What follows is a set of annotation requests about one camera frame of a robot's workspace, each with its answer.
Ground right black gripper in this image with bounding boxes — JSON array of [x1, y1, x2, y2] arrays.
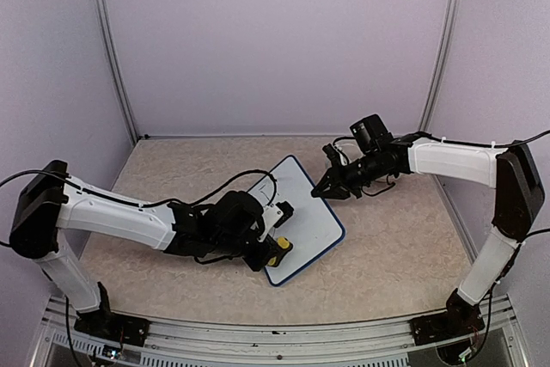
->
[[311, 150, 392, 199]]

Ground yellow whiteboard eraser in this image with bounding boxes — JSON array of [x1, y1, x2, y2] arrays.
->
[[272, 236, 293, 256]]

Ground blue-framed whiteboard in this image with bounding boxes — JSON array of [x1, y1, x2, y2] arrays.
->
[[248, 155, 345, 287]]

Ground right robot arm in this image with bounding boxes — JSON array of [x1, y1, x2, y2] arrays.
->
[[311, 132, 545, 336]]

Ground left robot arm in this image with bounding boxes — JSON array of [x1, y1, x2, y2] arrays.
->
[[1, 160, 294, 337]]

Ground blue striped plate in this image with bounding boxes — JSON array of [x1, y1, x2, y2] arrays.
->
[[387, 169, 410, 180]]

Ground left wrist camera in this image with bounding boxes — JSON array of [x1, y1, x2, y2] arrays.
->
[[214, 189, 296, 243]]

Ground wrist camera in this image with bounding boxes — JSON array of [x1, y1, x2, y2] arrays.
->
[[214, 189, 296, 243], [321, 113, 394, 166]]

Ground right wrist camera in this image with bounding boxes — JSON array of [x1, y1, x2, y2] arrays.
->
[[321, 113, 394, 166]]

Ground right side table rail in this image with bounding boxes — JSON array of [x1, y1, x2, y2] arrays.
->
[[427, 174, 478, 265]]

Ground back aluminium table rail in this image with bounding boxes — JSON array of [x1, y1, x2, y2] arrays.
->
[[138, 133, 351, 141]]

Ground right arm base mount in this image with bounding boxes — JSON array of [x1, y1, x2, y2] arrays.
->
[[409, 311, 486, 346]]

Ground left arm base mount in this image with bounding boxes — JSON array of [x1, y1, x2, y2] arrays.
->
[[74, 311, 150, 347]]

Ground right aluminium frame post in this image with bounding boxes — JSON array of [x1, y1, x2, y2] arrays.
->
[[419, 0, 460, 132]]

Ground aluminium frame post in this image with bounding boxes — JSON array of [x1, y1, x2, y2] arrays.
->
[[419, 0, 460, 132], [94, 0, 140, 146]]

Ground left aluminium frame post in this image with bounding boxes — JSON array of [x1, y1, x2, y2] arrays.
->
[[94, 0, 140, 146]]

